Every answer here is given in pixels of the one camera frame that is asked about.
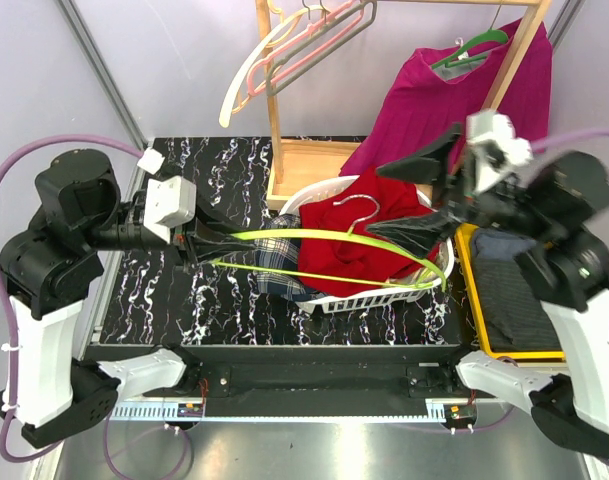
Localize yellow plastic bin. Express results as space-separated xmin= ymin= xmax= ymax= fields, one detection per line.
xmin=454 ymin=224 xmax=565 ymax=363

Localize navy plaid skirt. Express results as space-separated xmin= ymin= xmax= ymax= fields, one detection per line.
xmin=254 ymin=238 xmax=322 ymax=302

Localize folded dark clothes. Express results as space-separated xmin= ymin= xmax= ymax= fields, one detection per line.
xmin=469 ymin=228 xmax=560 ymax=352

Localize green hanger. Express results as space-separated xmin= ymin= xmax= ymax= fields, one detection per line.
xmin=431 ymin=29 xmax=509 ymax=70

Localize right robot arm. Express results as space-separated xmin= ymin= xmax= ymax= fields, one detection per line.
xmin=369 ymin=125 xmax=609 ymax=462

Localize yellow-green hanger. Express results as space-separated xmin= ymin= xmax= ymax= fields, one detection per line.
xmin=210 ymin=194 xmax=448 ymax=293

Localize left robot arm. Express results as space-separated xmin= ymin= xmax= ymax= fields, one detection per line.
xmin=0 ymin=149 xmax=254 ymax=449

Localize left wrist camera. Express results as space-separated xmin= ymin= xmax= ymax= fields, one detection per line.
xmin=143 ymin=176 xmax=197 ymax=243

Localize red dress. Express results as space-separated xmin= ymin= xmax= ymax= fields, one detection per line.
xmin=298 ymin=168 xmax=431 ymax=297

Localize white plastic laundry basket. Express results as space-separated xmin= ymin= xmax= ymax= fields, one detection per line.
xmin=279 ymin=176 xmax=455 ymax=313

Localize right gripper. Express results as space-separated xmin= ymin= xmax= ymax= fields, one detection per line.
xmin=365 ymin=121 xmax=554 ymax=258

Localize wooden clothes rack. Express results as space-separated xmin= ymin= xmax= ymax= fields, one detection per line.
xmin=266 ymin=1 xmax=551 ymax=210

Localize pink plastic hanger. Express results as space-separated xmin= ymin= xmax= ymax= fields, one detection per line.
xmin=222 ymin=1 xmax=377 ymax=114

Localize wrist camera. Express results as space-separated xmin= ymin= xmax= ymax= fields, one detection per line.
xmin=466 ymin=109 xmax=533 ymax=196
xmin=143 ymin=176 xmax=197 ymax=243

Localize cream plastic hanger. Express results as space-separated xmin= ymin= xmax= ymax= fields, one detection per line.
xmin=219 ymin=1 xmax=344 ymax=128

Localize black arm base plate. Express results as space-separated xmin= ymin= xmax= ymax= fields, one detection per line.
xmin=95 ymin=344 xmax=498 ymax=419

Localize magenta dress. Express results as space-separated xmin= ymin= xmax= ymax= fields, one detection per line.
xmin=340 ymin=25 xmax=553 ymax=176

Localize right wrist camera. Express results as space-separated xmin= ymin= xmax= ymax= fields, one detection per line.
xmin=466 ymin=109 xmax=533 ymax=196

